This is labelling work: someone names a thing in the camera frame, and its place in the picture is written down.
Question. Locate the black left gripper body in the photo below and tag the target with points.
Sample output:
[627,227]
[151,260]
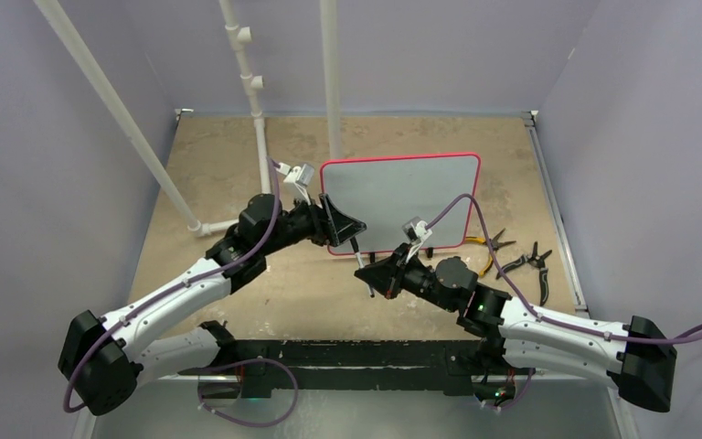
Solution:
[321,232]

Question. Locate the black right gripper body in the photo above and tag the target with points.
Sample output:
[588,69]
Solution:
[405,275]

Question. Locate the black silver marker pen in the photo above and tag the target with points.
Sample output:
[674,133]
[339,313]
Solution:
[360,275]

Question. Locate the black marker cap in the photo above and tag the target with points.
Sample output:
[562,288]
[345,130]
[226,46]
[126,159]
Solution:
[355,246]

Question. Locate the whiteboard with pink frame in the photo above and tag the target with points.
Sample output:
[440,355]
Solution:
[389,191]

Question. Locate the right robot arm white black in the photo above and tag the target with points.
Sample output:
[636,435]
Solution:
[628,357]

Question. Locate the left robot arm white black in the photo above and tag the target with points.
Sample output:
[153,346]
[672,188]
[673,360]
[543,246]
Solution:
[104,358]

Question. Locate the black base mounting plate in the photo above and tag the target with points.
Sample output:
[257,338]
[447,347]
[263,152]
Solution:
[452,367]

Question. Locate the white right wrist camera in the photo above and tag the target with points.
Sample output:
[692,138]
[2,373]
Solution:
[417,232]

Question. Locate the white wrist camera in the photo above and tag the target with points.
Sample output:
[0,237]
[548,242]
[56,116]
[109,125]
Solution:
[417,232]
[297,179]

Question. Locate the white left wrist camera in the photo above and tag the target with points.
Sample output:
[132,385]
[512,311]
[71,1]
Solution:
[297,179]

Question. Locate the yellow handled pliers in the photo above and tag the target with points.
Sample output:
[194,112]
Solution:
[495,244]

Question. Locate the black handled wire stripper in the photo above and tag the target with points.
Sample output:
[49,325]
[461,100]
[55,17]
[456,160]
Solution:
[537,261]

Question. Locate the white PVC pipe frame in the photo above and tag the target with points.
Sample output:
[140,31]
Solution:
[238,37]

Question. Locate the aluminium extrusion rail frame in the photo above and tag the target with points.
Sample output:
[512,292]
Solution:
[107,358]

